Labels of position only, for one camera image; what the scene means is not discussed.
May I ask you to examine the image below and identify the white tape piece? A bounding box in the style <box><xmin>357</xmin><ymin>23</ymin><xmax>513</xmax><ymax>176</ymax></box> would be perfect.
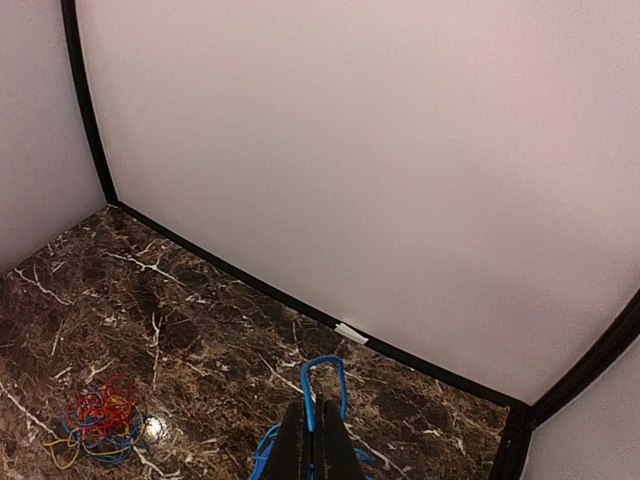
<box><xmin>334</xmin><ymin>323</ymin><xmax>369</xmax><ymax>345</ymax></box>

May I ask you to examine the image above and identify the left black frame post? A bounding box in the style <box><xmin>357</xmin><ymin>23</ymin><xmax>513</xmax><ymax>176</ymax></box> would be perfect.
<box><xmin>60</xmin><ymin>0</ymin><xmax>119</xmax><ymax>205</ymax></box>

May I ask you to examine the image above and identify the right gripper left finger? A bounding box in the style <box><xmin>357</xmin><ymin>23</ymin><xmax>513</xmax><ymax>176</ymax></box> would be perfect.
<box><xmin>267</xmin><ymin>400</ymin><xmax>313</xmax><ymax>480</ymax></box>

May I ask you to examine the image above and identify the yellow cable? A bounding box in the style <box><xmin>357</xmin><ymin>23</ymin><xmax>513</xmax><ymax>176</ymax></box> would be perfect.
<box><xmin>42</xmin><ymin>394</ymin><xmax>149</xmax><ymax>470</ymax></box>

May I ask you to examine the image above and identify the black back base strip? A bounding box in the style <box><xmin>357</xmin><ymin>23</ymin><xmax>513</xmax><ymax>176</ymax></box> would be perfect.
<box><xmin>113</xmin><ymin>201</ymin><xmax>531</xmax><ymax>413</ymax></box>

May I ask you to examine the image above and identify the black frame post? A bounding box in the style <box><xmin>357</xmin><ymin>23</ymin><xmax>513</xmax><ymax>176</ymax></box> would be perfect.
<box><xmin>489</xmin><ymin>295</ymin><xmax>639</xmax><ymax>480</ymax></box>
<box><xmin>60</xmin><ymin>0</ymin><xmax>119</xmax><ymax>205</ymax></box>

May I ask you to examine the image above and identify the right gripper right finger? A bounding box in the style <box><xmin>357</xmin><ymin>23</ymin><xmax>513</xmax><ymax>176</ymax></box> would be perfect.
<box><xmin>313</xmin><ymin>398</ymin><xmax>367</xmax><ymax>480</ymax></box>

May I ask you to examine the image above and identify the right black frame post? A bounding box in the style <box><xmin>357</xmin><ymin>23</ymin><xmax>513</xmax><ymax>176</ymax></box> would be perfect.
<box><xmin>489</xmin><ymin>295</ymin><xmax>639</xmax><ymax>480</ymax></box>

